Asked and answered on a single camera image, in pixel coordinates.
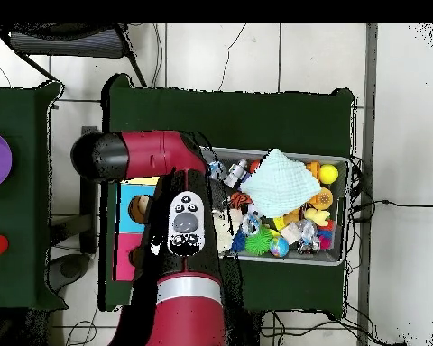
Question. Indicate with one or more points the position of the pale yellow waffle cloth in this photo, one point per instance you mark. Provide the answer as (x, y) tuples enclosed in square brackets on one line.
[(223, 230)]

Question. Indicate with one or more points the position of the mint green waffle cloth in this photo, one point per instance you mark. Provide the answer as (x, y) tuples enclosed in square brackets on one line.
[(281, 183)]

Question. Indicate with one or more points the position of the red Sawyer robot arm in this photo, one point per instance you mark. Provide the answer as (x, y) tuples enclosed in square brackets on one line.
[(148, 155)]

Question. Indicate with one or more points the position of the wooden box with three holes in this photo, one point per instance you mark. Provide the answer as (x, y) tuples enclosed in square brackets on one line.
[(128, 216)]

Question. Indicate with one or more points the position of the shallow mesh bin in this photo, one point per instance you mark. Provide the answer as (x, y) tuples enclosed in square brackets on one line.
[(310, 257)]

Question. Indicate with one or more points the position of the orange tiger plush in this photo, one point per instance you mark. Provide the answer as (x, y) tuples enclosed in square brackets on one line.
[(240, 200)]

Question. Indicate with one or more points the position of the silver plastic toy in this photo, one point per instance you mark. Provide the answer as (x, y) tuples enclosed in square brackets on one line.
[(236, 173)]

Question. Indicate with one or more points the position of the blue spiky ball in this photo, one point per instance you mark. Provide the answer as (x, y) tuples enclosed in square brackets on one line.
[(239, 242)]

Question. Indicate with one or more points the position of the green spiky rubber ball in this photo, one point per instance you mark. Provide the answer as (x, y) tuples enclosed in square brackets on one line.
[(258, 242)]

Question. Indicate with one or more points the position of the dark green table cloth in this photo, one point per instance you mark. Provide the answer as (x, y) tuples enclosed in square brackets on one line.
[(18, 216), (238, 119)]

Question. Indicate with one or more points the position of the globe print ball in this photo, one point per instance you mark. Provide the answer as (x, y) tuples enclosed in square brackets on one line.
[(279, 247)]

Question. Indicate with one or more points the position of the orange plastic block toy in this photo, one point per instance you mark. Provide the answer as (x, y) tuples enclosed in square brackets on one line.
[(314, 169)]

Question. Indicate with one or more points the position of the yellow duck toy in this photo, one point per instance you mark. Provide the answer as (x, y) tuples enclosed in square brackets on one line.
[(317, 216)]

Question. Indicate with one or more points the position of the toy burger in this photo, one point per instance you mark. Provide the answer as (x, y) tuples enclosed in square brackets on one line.
[(324, 199)]

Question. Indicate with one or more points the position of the yellow ball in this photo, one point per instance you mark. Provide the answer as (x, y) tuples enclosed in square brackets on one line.
[(328, 173)]

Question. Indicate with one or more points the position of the grey rounded base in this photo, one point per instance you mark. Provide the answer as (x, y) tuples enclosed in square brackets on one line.
[(70, 268)]

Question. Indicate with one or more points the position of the black chair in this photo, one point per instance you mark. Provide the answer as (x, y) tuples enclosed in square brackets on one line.
[(68, 43)]

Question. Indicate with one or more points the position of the black post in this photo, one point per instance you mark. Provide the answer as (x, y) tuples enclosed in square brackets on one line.
[(90, 216)]

